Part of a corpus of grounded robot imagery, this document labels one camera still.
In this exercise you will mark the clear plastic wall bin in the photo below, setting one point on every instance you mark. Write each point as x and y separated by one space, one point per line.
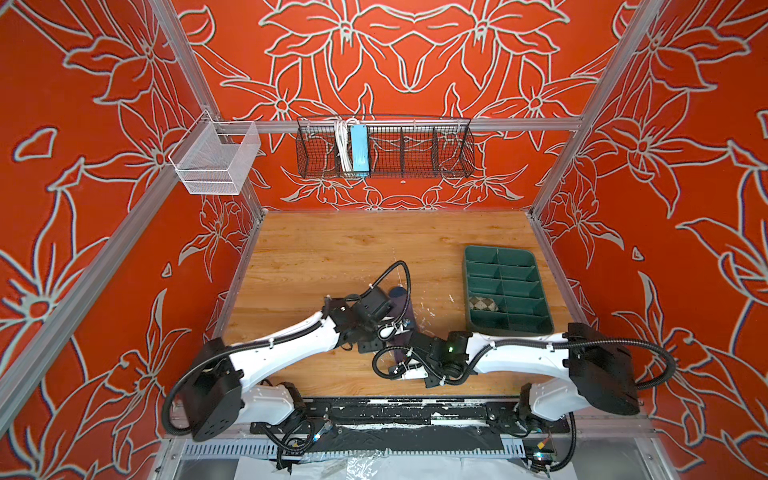
216 157

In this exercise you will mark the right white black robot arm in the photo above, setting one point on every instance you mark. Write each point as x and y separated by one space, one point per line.
582 368

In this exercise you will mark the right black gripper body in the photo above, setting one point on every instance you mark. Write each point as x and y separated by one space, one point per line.
431 375

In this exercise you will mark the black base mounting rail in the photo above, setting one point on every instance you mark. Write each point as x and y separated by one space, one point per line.
496 413

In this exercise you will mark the black wire wall basket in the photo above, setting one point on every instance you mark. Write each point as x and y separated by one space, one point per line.
400 147

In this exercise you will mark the light blue box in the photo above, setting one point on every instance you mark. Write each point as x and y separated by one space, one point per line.
360 149

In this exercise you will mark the green compartment tray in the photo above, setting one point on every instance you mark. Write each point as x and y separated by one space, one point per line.
511 277

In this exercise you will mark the purple sock with yellow cuff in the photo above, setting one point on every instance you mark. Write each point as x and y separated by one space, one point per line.
403 310

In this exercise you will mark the beige brown argyle sock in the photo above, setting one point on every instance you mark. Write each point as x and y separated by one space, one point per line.
486 304

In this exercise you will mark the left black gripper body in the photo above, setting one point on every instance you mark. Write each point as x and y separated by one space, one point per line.
371 341

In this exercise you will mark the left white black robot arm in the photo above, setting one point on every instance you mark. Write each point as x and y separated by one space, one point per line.
223 385

